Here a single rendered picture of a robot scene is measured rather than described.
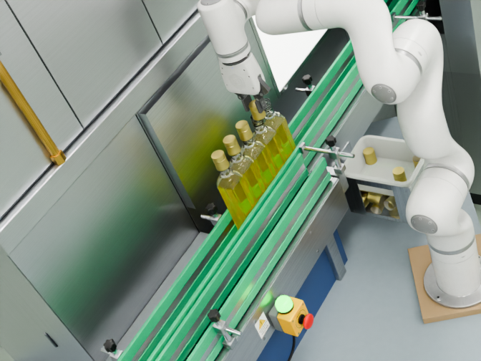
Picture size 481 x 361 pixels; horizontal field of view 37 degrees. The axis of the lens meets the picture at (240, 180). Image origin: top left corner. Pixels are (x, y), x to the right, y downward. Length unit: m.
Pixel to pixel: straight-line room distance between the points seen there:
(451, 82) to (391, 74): 1.39
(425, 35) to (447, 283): 0.73
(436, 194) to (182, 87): 0.68
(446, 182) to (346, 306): 0.55
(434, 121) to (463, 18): 1.06
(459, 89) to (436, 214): 1.20
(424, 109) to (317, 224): 0.53
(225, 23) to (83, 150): 0.44
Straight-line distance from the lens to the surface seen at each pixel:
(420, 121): 1.63
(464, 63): 2.78
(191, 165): 1.94
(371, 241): 2.27
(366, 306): 2.13
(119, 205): 1.81
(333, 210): 2.05
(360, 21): 1.51
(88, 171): 1.72
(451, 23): 2.69
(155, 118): 1.81
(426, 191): 1.74
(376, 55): 1.49
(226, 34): 1.73
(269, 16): 1.62
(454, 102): 2.92
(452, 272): 1.98
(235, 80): 1.83
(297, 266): 1.95
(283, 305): 1.84
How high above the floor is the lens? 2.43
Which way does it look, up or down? 40 degrees down
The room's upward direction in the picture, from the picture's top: 24 degrees counter-clockwise
